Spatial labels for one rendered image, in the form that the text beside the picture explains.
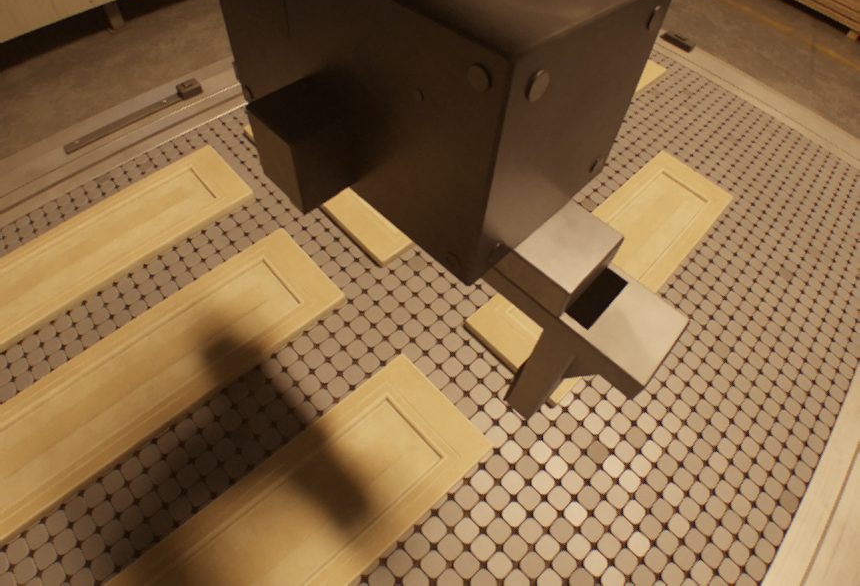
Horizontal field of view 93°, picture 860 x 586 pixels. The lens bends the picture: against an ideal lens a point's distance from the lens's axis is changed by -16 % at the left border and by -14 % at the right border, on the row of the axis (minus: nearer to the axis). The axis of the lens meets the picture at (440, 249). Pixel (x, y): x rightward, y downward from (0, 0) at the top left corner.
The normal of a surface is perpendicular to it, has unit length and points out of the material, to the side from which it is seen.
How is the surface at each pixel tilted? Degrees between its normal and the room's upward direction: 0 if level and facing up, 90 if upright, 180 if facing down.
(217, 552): 11
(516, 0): 0
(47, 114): 0
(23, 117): 0
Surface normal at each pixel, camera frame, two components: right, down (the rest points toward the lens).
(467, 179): -0.70, 0.54
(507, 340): 0.07, -0.61
